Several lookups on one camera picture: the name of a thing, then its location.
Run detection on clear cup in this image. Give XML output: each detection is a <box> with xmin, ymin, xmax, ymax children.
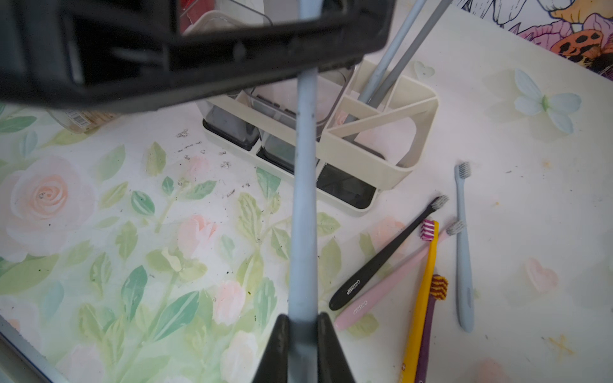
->
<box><xmin>185</xmin><ymin>2</ymin><xmax>271</xmax><ymax>151</ymax></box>
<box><xmin>247</xmin><ymin>67</ymin><xmax>354</xmax><ymax>173</ymax></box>

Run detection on purple toothbrush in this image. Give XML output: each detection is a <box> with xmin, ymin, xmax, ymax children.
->
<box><xmin>414</xmin><ymin>274</ymin><xmax>449</xmax><ymax>383</ymax></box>

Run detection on yellow toothbrush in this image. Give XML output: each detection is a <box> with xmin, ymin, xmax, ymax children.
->
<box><xmin>398</xmin><ymin>220</ymin><xmax>439</xmax><ymax>383</ymax></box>

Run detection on pink toothbrush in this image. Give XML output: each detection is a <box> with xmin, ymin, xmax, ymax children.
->
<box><xmin>334</xmin><ymin>219</ymin><xmax>466</xmax><ymax>332</ymax></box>

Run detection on light blue toothbrush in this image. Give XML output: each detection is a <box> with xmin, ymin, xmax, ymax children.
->
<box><xmin>286</xmin><ymin>0</ymin><xmax>325</xmax><ymax>383</ymax></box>
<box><xmin>358</xmin><ymin>0</ymin><xmax>426</xmax><ymax>104</ymax></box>
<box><xmin>454</xmin><ymin>162</ymin><xmax>474</xmax><ymax>333</ymax></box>

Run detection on grey toothbrush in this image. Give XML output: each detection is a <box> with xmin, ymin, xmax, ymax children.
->
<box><xmin>367</xmin><ymin>0</ymin><xmax>452</xmax><ymax>107</ymax></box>

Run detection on clear cup right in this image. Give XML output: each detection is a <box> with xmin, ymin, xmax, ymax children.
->
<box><xmin>247</xmin><ymin>67</ymin><xmax>354</xmax><ymax>173</ymax></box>

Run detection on clear cup left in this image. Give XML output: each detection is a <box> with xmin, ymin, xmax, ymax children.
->
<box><xmin>185</xmin><ymin>2</ymin><xmax>271</xmax><ymax>151</ymax></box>

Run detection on cream toothbrush holder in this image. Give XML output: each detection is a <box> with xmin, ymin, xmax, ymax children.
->
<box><xmin>205</xmin><ymin>60</ymin><xmax>439</xmax><ymax>216</ymax></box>

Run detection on red white small box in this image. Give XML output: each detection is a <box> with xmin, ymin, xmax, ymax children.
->
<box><xmin>46</xmin><ymin>109</ymin><xmax>121</xmax><ymax>134</ymax></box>

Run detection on black toothbrush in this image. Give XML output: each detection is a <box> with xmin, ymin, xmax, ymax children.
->
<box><xmin>328</xmin><ymin>195</ymin><xmax>449</xmax><ymax>311</ymax></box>

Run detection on light blue toothbrush on table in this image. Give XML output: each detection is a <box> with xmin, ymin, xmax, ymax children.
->
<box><xmin>454</xmin><ymin>162</ymin><xmax>474</xmax><ymax>333</ymax></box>

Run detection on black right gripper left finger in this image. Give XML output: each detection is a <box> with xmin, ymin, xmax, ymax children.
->
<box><xmin>252</xmin><ymin>314</ymin><xmax>290</xmax><ymax>383</ymax></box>

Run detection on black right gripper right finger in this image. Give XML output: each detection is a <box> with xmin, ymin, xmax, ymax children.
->
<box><xmin>317</xmin><ymin>312</ymin><xmax>356</xmax><ymax>383</ymax></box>

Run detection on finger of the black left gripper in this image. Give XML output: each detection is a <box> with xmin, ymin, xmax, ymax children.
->
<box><xmin>1</xmin><ymin>1</ymin><xmax>395</xmax><ymax>113</ymax></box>

